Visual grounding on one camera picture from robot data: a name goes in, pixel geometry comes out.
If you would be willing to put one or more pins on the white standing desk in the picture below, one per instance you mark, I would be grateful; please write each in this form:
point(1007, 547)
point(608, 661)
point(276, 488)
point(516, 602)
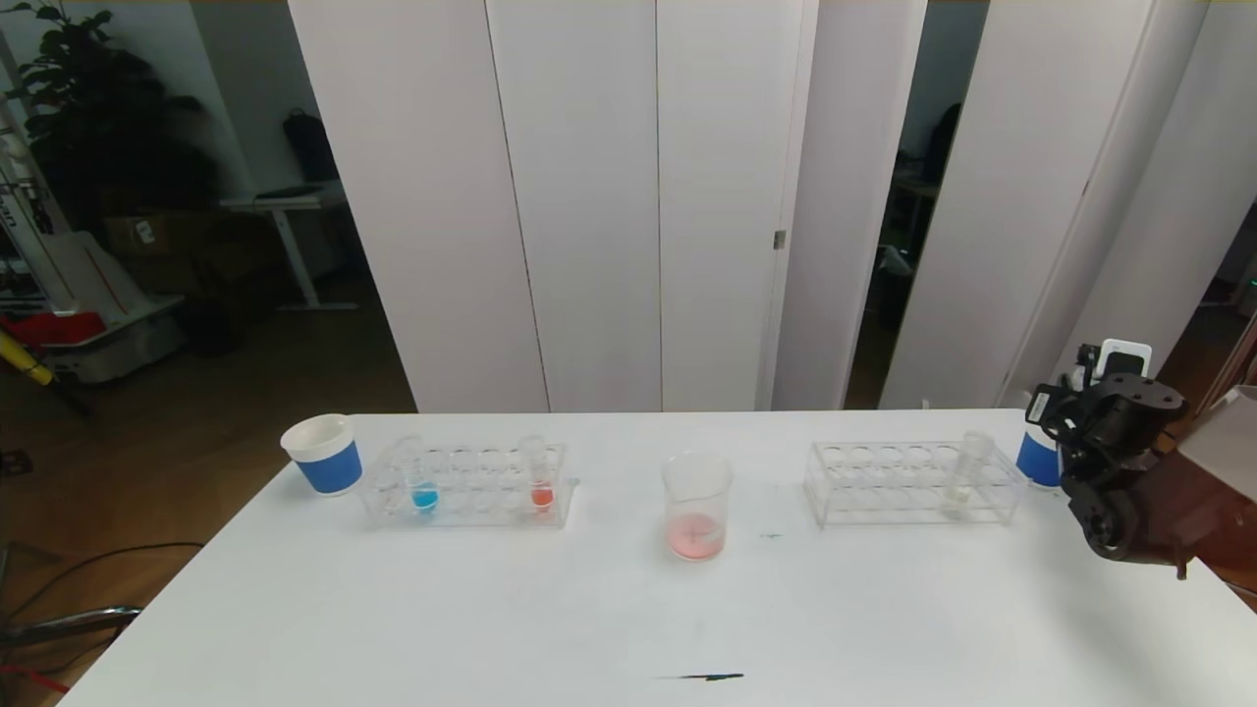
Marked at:
point(285, 206)

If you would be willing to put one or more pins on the brown cardboard box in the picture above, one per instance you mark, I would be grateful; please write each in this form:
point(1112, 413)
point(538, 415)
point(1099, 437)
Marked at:
point(172, 245)

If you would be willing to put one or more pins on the clear plastic beaker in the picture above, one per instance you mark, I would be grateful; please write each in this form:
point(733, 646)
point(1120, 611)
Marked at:
point(697, 540)

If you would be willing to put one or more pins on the dark green potted plant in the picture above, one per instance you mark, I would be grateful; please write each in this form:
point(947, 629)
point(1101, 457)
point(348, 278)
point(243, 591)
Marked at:
point(98, 118)

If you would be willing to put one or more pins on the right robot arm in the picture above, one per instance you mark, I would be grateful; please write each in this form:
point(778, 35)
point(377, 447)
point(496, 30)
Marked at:
point(1129, 412)

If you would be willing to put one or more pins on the clear plastic test tube rack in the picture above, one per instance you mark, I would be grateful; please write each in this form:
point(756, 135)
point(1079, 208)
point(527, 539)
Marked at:
point(903, 491)
point(471, 491)

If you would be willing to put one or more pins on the dark floor outlet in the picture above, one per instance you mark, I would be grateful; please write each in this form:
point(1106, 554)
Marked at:
point(14, 462)

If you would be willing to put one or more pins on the black backpack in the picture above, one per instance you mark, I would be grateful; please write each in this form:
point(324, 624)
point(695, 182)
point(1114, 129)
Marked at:
point(309, 147)

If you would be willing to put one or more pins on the red plastic item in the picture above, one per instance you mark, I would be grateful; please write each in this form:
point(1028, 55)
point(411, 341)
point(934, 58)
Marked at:
point(49, 329)

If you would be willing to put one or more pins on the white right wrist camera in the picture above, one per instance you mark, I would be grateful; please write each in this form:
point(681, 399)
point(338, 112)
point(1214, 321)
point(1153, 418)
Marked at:
point(1124, 358)

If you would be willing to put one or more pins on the blue pigment test tube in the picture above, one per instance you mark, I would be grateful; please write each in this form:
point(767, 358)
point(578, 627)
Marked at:
point(425, 499)

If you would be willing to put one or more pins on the white mobile machine base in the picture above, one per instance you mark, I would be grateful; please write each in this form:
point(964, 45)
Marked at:
point(88, 285)

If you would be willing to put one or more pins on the black office chair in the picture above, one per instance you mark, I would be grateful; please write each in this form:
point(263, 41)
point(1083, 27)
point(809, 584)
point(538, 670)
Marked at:
point(945, 147)

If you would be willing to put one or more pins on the grey metal stand leg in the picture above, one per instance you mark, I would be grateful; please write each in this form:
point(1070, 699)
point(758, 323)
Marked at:
point(88, 621)

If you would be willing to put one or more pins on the white folding partition screen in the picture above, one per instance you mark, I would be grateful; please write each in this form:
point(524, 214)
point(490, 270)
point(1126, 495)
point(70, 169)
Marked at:
point(1031, 196)
point(589, 196)

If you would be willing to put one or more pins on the white pigment test tube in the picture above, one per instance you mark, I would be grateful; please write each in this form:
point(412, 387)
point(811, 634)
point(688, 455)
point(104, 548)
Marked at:
point(957, 496)

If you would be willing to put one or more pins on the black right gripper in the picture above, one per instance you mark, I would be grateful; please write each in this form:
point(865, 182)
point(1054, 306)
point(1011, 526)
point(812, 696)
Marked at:
point(1041, 406)

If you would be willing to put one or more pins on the white blue paper cup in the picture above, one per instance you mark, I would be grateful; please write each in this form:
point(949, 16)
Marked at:
point(327, 466)
point(1036, 466)

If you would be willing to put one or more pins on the red pigment test tube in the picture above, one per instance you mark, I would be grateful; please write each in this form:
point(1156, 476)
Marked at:
point(541, 497)

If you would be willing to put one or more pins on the yellow black tool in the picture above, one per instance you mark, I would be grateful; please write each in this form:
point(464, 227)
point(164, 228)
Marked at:
point(29, 368)

